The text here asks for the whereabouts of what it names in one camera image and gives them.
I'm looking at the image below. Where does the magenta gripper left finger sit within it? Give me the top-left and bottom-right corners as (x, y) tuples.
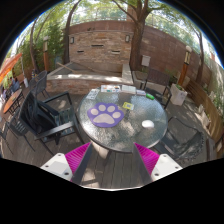
(41, 143), (91, 182)

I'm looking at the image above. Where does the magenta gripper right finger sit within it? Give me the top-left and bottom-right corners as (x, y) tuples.
(134, 143), (182, 183)

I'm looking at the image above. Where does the black mesh chair right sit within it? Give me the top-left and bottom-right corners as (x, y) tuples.
(154, 116), (204, 160)

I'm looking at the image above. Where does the black metal chair left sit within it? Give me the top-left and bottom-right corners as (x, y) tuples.
(19, 91), (84, 154)

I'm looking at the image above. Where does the black metal chair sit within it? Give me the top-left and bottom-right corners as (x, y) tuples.
(19, 91), (84, 154)
(140, 68), (172, 108)

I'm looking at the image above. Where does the round glass patio table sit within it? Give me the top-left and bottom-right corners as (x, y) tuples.
(78, 91), (168, 153)

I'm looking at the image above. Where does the purple paw print mousepad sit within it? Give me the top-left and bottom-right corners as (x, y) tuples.
(87, 102), (124, 128)

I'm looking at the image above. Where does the green marker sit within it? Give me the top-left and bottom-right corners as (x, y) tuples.
(146, 94), (155, 100)

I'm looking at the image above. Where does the yellow sticky note pad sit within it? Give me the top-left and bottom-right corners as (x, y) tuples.
(123, 102), (134, 110)

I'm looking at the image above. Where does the white square planter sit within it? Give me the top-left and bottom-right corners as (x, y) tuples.
(171, 84), (187, 106)

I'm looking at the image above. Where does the wooden bench right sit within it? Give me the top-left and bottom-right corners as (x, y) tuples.
(187, 80), (224, 153)

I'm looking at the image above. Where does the round wooden side table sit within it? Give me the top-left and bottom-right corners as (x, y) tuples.
(3, 89), (23, 115)

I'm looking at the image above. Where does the black metal chair far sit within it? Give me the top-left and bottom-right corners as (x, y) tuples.
(140, 68), (172, 108)

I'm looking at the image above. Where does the black chair far left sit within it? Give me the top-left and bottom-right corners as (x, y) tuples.
(29, 70), (47, 96)

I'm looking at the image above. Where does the white booklet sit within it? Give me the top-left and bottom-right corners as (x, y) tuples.
(121, 85), (136, 94)

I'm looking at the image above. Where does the white paper box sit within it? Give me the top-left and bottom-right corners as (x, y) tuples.
(101, 85), (121, 93)

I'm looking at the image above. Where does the stone raised planter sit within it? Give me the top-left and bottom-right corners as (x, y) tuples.
(46, 63), (134, 94)

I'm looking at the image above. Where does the large tree trunk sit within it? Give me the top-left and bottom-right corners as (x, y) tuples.
(112, 0), (164, 70)

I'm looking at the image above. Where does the orange patio umbrella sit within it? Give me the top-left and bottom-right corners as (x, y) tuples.
(0, 53), (22, 83)

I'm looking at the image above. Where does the wooden lamp post right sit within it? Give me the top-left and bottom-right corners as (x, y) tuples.
(178, 46), (192, 86)

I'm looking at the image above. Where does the wooden lamp post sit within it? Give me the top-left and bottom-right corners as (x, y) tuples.
(178, 46), (192, 86)
(43, 36), (49, 71)

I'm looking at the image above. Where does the wooden lamp post left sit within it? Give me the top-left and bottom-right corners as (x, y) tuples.
(43, 36), (49, 71)

